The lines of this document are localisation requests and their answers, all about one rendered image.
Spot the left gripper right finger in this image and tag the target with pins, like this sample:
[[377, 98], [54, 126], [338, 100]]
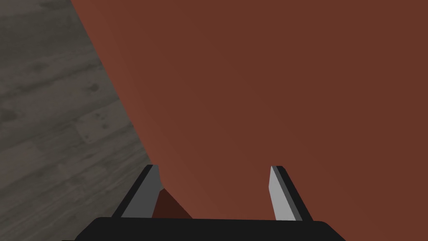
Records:
[[286, 197]]

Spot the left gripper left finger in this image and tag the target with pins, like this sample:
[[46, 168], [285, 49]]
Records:
[[142, 197]]

